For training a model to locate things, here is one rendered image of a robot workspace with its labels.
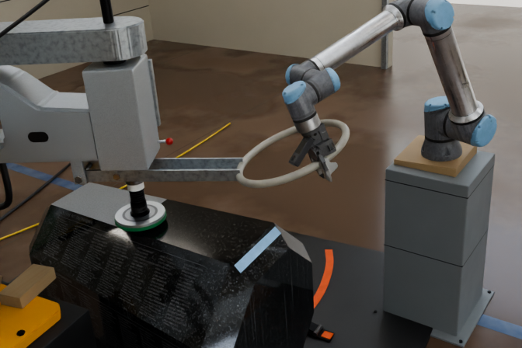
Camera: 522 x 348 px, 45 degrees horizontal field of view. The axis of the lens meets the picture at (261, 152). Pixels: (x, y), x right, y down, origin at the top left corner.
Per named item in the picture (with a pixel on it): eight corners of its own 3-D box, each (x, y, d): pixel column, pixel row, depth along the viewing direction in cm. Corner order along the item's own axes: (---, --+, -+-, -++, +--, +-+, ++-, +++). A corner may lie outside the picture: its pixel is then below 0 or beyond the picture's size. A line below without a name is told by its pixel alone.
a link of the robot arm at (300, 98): (311, 79, 220) (288, 93, 217) (323, 111, 225) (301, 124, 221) (296, 78, 229) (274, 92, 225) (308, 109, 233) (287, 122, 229)
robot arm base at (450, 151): (433, 141, 316) (433, 123, 312) (469, 148, 303) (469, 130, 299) (413, 156, 304) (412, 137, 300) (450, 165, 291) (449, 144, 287)
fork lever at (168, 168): (71, 186, 258) (68, 175, 256) (86, 165, 275) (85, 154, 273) (239, 185, 251) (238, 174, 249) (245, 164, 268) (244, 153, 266)
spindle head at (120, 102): (62, 179, 255) (39, 72, 237) (81, 156, 275) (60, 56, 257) (149, 177, 251) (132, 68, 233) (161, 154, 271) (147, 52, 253)
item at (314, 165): (229, 203, 238) (226, 197, 237) (244, 150, 282) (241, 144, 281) (353, 161, 226) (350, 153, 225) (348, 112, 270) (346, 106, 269)
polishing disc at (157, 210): (172, 204, 279) (172, 201, 279) (154, 229, 260) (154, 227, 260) (127, 202, 284) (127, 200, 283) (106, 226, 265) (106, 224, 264)
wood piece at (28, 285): (22, 309, 231) (19, 298, 229) (0, 304, 235) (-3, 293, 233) (56, 278, 248) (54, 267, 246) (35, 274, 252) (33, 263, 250)
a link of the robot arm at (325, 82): (320, 62, 234) (294, 78, 230) (340, 68, 225) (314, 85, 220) (326, 85, 239) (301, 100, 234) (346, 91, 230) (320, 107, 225)
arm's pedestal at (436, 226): (407, 267, 372) (412, 133, 337) (494, 293, 345) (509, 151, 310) (369, 314, 335) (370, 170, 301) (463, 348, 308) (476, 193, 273)
